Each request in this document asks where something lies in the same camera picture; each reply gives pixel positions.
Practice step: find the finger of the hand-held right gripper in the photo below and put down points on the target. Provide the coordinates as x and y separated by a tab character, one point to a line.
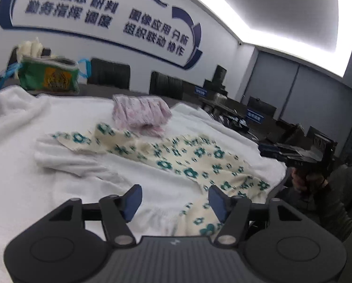
298	160

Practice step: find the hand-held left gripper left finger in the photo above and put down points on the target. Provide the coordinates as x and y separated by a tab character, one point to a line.
133	202

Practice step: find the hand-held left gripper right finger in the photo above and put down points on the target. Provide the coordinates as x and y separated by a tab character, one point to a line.
218	206

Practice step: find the cream garment with green flowers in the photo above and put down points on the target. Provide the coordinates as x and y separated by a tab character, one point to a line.
176	156

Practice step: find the white garment with elastic waist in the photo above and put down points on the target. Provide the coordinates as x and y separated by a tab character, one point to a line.
75	159

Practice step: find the person's right forearm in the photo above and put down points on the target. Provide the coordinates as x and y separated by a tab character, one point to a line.
341	200

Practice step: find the person's right hand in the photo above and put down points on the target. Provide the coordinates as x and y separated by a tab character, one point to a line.
301	179

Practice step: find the grey window blind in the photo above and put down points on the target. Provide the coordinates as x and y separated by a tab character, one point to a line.
311	91

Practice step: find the blue desk nameplate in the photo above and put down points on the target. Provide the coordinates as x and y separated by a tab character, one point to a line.
254	115
201	92

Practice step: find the black desk monitor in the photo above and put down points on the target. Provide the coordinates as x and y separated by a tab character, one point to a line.
264	104

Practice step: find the pink floral garment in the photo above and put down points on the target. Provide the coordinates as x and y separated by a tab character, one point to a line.
140	113

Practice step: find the tall black monitor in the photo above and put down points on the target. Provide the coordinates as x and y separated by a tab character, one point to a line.
220	75

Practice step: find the white towel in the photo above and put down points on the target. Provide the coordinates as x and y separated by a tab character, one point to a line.
22	129

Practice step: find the cream cloth bundle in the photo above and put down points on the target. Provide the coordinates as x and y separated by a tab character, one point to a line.
31	48

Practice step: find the blue wall lettering sign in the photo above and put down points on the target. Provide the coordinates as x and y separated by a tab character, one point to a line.
105	14

